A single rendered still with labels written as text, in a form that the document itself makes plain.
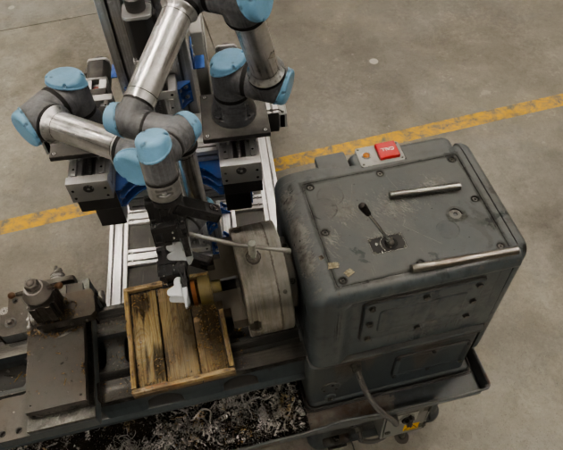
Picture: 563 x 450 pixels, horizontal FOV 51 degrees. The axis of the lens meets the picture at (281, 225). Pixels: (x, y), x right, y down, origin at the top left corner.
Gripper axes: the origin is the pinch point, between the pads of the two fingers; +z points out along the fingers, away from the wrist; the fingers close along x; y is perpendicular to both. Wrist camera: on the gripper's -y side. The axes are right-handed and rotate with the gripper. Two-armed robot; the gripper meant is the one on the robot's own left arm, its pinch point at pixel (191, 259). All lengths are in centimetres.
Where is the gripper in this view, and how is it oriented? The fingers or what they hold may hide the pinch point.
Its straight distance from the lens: 148.0
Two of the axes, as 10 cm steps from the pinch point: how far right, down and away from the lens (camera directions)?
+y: -9.7, 2.0, -1.1
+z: 0.9, 7.8, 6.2
